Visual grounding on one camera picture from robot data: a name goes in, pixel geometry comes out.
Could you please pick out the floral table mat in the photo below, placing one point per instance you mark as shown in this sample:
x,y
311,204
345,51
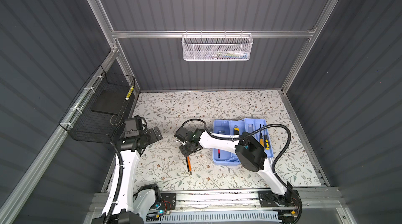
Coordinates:
x,y
162,163

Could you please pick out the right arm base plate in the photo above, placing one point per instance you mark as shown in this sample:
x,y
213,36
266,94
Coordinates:
x,y
268,199

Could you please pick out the black foam pad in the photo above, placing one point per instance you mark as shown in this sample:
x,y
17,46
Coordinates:
x,y
110,102

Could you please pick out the yellow marker pen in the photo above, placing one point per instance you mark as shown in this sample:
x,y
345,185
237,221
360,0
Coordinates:
x,y
129,93

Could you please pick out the white wire mesh basket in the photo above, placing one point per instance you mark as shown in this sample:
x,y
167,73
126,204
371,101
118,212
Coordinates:
x,y
224,47

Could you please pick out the white vented cable duct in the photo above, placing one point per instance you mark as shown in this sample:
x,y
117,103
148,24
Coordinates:
x,y
217,217

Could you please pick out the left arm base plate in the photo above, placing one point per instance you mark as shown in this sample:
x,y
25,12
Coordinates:
x,y
167,201

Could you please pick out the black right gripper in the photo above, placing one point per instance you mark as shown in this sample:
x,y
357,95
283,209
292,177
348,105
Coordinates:
x,y
185,153

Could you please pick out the white and blue tool box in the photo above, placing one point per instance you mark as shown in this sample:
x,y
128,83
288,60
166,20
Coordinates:
x,y
225,157

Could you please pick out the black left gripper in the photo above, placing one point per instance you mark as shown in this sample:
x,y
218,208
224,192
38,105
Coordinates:
x,y
152,138

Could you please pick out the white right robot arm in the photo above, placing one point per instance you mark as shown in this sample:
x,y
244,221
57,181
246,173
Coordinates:
x,y
250,153

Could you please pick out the black yellow wire stripper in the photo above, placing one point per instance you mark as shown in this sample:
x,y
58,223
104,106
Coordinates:
x,y
236,130

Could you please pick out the red handled pliers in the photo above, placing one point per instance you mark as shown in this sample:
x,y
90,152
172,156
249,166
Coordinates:
x,y
188,163

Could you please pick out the black wire basket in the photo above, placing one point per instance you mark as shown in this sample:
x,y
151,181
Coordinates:
x,y
84,125

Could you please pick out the yellow handled screwdriver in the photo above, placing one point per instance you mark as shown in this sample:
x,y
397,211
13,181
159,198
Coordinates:
x,y
261,139

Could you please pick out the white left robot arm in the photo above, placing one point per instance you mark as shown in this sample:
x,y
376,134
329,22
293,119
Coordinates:
x,y
123,205

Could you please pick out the black handled screwdriver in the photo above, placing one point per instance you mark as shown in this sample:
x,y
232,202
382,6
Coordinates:
x,y
267,143

